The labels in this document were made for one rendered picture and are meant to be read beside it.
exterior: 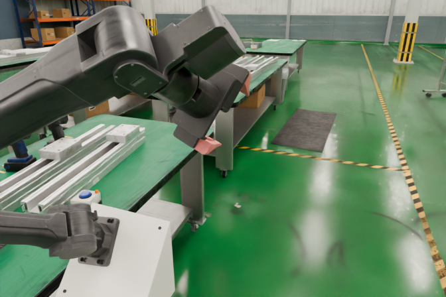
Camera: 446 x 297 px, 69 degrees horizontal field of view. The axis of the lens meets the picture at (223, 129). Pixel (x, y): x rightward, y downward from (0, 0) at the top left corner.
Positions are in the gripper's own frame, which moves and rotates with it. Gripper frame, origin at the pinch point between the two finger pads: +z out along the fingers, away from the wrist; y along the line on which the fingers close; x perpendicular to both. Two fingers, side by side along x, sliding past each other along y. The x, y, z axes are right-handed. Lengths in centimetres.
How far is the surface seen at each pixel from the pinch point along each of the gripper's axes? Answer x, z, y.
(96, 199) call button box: 62, 44, -51
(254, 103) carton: 187, 336, 46
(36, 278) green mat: 43, 19, -68
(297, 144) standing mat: 99, 317, 21
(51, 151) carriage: 103, 44, -50
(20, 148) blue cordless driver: 118, 41, -58
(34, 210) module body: 72, 29, -63
